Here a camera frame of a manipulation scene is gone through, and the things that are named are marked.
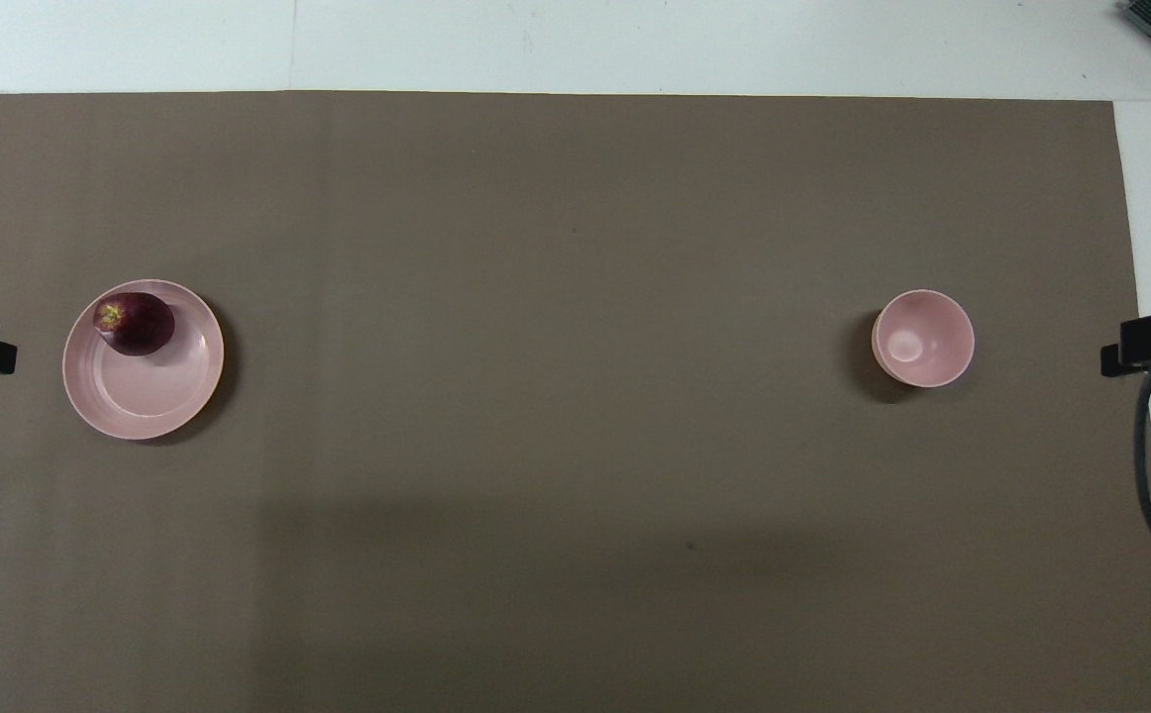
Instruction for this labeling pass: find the dark red apple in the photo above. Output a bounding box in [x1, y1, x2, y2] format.
[92, 291, 177, 357]

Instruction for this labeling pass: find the pink plate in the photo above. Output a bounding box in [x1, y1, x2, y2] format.
[62, 279, 226, 442]

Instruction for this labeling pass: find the pink bowl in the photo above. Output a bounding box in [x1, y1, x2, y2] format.
[871, 288, 976, 389]

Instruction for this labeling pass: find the brown table mat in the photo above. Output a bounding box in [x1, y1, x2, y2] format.
[0, 91, 1151, 713]

